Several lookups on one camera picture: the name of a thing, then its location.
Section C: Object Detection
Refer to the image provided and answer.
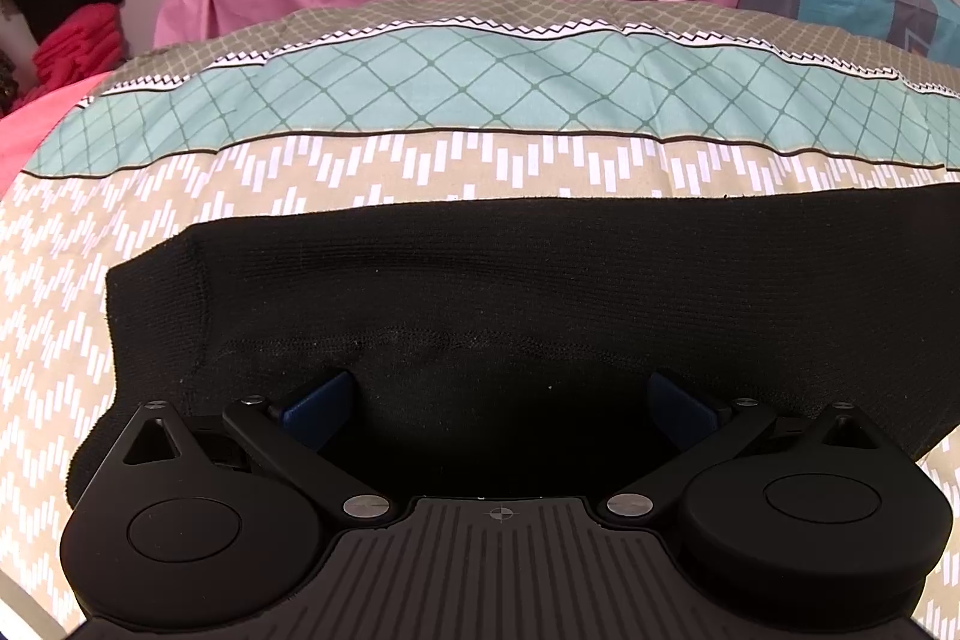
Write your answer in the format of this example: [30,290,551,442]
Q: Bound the patterned beige teal bed sheet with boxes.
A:
[0,0,960,640]

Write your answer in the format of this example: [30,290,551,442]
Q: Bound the black pants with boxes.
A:
[64,182,960,515]

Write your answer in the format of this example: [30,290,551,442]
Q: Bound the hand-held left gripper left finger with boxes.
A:
[94,368,397,527]

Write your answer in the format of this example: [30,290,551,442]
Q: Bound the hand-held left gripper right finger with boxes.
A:
[598,368,890,525]

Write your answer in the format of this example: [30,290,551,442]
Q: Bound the stack of red folded clothes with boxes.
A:
[30,2,126,95]

